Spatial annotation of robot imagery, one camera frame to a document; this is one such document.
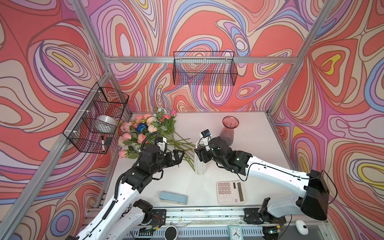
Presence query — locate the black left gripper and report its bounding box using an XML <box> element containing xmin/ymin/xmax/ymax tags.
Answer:
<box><xmin>148</xmin><ymin>149</ymin><xmax>185</xmax><ymax>176</ymax></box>

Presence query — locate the blue artificial rose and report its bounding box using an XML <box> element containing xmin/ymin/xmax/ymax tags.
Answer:
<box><xmin>136</xmin><ymin>123</ymin><xmax>148</xmax><ymax>134</ymax></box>

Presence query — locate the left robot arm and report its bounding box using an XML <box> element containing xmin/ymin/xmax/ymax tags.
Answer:
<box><xmin>67</xmin><ymin>145</ymin><xmax>185</xmax><ymax>240</ymax></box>

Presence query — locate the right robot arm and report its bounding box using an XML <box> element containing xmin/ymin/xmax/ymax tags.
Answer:
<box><xmin>194</xmin><ymin>137</ymin><xmax>332</xmax><ymax>221</ymax></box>

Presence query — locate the white ribbed vase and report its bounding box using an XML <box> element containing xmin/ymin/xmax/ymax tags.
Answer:
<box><xmin>194</xmin><ymin>141</ymin><xmax>207</xmax><ymax>175</ymax></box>

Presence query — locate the purple glass vase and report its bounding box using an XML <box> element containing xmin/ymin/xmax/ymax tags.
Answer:
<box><xmin>219</xmin><ymin>116</ymin><xmax>240</xmax><ymax>146</ymax></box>

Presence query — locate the pile of artificial flowers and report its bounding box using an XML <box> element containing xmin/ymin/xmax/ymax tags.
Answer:
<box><xmin>118</xmin><ymin>108</ymin><xmax>195</xmax><ymax>169</ymax></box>

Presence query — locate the light blue eraser box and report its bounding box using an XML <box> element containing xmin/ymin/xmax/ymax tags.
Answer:
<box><xmin>159</xmin><ymin>192</ymin><xmax>188</xmax><ymax>205</ymax></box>

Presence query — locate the pink calculator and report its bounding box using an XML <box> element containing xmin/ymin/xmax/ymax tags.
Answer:
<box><xmin>216</xmin><ymin>181</ymin><xmax>246</xmax><ymax>205</ymax></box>

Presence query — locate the round black speaker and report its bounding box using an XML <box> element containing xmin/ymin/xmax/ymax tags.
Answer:
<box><xmin>164</xmin><ymin>226</ymin><xmax>178</xmax><ymax>240</ymax></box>

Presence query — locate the white tape roll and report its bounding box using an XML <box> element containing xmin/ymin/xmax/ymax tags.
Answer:
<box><xmin>94</xmin><ymin>115</ymin><xmax>118</xmax><ymax>134</ymax></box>

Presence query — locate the small green clock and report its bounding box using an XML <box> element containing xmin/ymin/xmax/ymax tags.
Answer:
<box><xmin>229</xmin><ymin>226</ymin><xmax>244</xmax><ymax>240</ymax></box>

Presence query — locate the white computer mouse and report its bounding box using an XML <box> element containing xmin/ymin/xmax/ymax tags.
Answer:
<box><xmin>295</xmin><ymin>220</ymin><xmax>309</xmax><ymax>236</ymax></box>

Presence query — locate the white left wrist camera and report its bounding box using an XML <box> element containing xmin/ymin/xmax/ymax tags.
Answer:
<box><xmin>157</xmin><ymin>137</ymin><xmax>168</xmax><ymax>155</ymax></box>

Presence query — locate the back black wire basket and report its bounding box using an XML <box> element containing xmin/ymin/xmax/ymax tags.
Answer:
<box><xmin>173</xmin><ymin>50</ymin><xmax>238</xmax><ymax>86</ymax></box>

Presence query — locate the black wire basket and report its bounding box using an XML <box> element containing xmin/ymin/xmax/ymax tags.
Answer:
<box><xmin>63</xmin><ymin>83</ymin><xmax>129</xmax><ymax>154</ymax></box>
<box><xmin>173</xmin><ymin>50</ymin><xmax>238</xmax><ymax>86</ymax></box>

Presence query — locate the left black wire basket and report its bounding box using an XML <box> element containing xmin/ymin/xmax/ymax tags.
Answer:
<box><xmin>63</xmin><ymin>83</ymin><xmax>129</xmax><ymax>154</ymax></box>

